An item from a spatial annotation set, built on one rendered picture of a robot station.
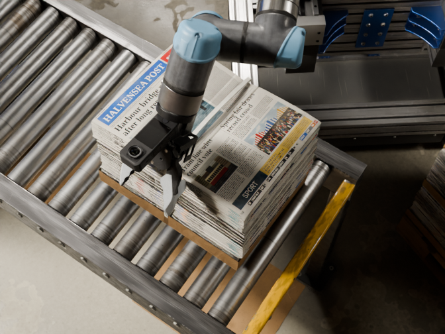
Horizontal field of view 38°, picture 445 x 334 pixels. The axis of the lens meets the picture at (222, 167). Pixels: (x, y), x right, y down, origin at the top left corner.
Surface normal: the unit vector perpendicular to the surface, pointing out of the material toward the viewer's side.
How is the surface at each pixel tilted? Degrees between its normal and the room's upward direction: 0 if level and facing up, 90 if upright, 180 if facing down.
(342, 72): 0
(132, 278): 0
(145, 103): 8
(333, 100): 0
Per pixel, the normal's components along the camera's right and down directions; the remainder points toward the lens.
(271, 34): -0.07, -0.19
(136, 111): 0.04, -0.57
